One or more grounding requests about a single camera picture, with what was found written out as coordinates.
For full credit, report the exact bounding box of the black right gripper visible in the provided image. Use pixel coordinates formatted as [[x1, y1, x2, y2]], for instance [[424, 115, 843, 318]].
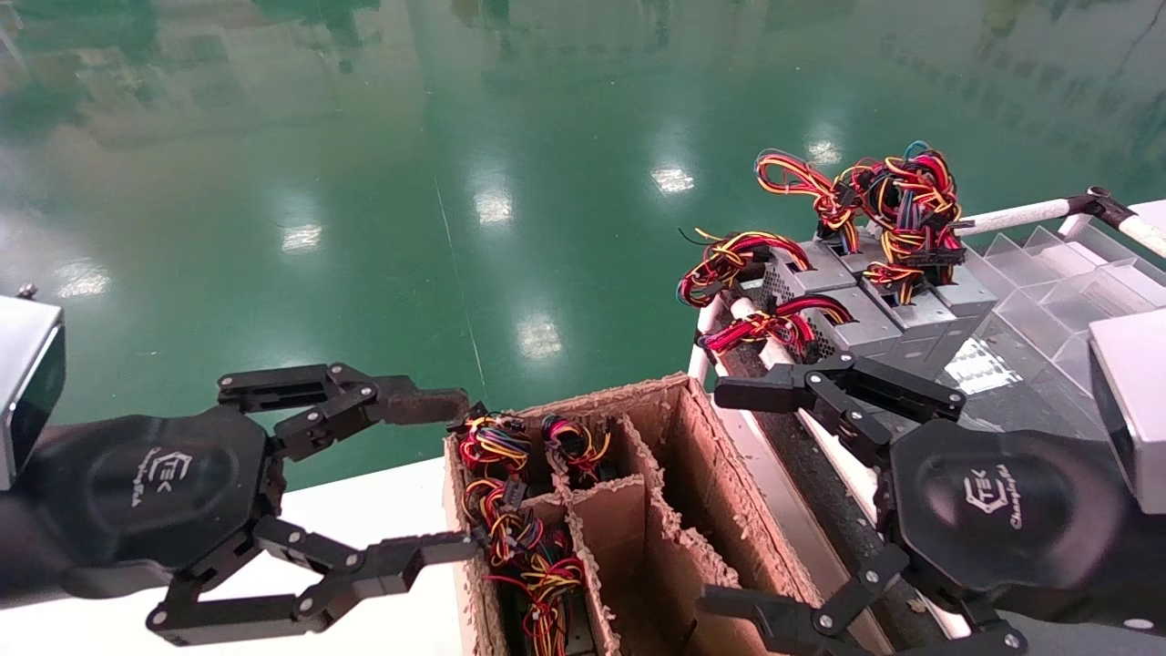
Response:
[[697, 419, 1141, 656]]

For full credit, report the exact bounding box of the black pipe connector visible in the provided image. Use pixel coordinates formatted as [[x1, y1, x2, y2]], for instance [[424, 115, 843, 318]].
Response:
[[1066, 186, 1135, 229]]

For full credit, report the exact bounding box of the wire harness in box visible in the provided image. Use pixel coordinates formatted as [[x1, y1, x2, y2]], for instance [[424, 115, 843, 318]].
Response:
[[542, 413, 613, 486]]

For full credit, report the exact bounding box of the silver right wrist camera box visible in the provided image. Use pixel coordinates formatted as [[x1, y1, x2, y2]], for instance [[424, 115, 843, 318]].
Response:
[[1089, 310, 1166, 516]]

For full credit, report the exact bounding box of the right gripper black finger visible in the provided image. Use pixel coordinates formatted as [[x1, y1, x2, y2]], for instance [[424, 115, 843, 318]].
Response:
[[713, 354, 967, 470]]

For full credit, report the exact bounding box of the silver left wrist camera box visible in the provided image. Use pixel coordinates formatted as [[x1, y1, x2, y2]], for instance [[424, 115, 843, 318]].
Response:
[[0, 284, 66, 493]]

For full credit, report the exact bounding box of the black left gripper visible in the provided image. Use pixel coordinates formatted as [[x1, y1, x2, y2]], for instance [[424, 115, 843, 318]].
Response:
[[35, 363, 480, 648]]

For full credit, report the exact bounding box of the brown cardboard box with dividers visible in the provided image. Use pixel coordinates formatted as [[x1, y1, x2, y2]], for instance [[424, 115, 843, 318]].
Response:
[[442, 372, 898, 656]]

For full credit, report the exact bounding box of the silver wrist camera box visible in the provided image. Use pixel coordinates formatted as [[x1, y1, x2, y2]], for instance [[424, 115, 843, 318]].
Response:
[[0, 284, 66, 493], [1089, 310, 1166, 516]]

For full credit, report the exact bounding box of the clear acrylic divider tray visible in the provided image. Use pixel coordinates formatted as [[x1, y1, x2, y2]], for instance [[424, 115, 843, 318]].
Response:
[[947, 223, 1166, 438]]

